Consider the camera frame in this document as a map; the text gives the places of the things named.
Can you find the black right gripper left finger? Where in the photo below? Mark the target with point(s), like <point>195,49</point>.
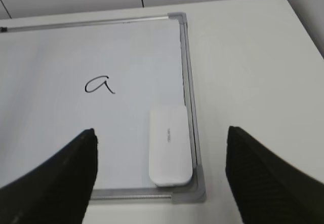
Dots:
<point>58,190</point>

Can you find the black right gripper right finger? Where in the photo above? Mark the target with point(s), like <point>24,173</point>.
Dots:
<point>266,188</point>

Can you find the grey framed whiteboard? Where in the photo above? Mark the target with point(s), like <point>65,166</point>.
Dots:
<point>60,79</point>

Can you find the white whiteboard eraser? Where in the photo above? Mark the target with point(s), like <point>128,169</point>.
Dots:
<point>170,160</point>

